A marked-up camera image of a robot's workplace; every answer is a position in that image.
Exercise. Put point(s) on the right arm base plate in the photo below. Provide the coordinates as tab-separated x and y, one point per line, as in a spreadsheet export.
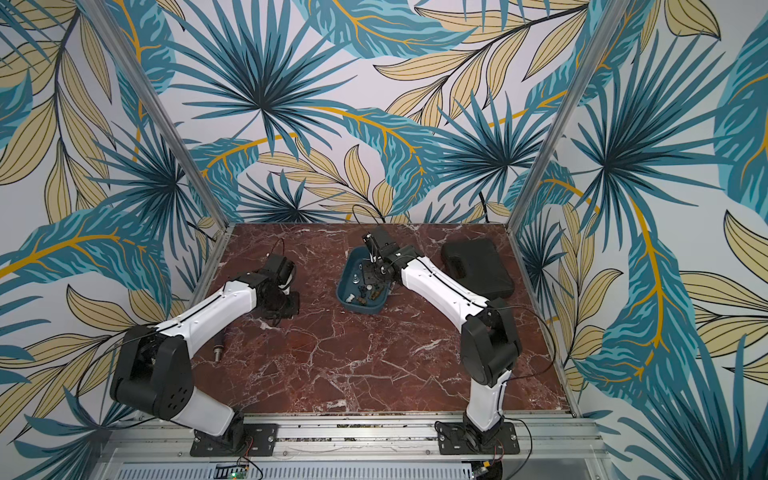
463	438

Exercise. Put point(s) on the aluminium front rail frame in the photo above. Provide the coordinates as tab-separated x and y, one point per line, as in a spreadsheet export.
362	446

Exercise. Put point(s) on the teal plastic storage box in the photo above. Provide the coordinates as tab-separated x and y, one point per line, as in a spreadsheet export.
347	292

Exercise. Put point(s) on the black plastic case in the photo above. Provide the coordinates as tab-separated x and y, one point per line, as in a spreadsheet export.
477	265

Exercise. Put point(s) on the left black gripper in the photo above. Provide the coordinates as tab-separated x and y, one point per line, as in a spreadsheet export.
293	309

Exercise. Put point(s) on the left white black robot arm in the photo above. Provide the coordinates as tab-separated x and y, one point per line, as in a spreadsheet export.
153	371

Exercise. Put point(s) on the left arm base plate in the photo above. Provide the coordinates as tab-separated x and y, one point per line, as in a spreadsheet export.
257	440

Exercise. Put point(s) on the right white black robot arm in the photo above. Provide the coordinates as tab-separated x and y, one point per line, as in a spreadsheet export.
489	340

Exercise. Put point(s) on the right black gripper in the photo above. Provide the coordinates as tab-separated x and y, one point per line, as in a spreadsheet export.
372	276

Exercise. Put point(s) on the green circuit board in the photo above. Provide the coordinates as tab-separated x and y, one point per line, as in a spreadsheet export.
230	472

